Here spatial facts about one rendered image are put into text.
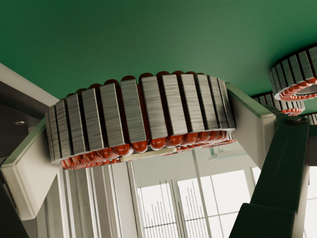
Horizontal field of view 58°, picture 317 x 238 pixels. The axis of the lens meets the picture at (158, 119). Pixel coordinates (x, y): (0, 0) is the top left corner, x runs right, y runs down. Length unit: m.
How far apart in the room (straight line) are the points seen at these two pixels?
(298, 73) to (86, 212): 0.32
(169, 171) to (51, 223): 6.31
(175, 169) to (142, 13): 6.46
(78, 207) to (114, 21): 0.30
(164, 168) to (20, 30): 6.47
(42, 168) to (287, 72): 0.25
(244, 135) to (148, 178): 6.51
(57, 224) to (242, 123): 0.24
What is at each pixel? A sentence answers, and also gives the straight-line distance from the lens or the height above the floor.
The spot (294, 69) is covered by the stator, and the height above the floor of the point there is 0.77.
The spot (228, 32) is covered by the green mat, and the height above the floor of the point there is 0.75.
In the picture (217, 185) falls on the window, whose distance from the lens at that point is 6.68.
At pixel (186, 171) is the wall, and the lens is 6.62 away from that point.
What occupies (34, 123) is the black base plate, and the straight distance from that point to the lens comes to 0.33.
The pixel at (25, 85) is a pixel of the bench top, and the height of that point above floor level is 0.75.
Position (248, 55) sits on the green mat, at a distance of 0.30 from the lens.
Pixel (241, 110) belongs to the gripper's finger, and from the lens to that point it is 0.16.
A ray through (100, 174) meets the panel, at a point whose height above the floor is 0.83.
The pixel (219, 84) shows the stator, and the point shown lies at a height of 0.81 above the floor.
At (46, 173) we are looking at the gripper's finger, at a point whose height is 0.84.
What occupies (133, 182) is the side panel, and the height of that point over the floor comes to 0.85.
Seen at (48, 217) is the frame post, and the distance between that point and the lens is 0.35.
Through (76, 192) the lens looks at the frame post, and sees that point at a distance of 0.43.
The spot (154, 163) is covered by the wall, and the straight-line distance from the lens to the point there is 6.65.
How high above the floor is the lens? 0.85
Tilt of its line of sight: 11 degrees down
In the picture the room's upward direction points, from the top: 170 degrees clockwise
